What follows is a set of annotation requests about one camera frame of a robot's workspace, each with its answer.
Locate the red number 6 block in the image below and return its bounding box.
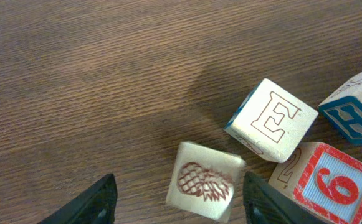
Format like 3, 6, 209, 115
269, 142, 362, 223

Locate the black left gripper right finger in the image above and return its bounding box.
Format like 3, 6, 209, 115
242, 171, 322, 224

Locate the blue E leaf block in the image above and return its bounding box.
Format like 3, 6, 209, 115
224, 78, 318, 163

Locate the blue H block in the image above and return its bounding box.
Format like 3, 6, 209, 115
318, 72, 362, 145

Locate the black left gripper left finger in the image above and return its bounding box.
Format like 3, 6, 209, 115
40, 174, 118, 224

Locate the pineapple green B block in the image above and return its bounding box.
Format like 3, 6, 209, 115
166, 141, 246, 223

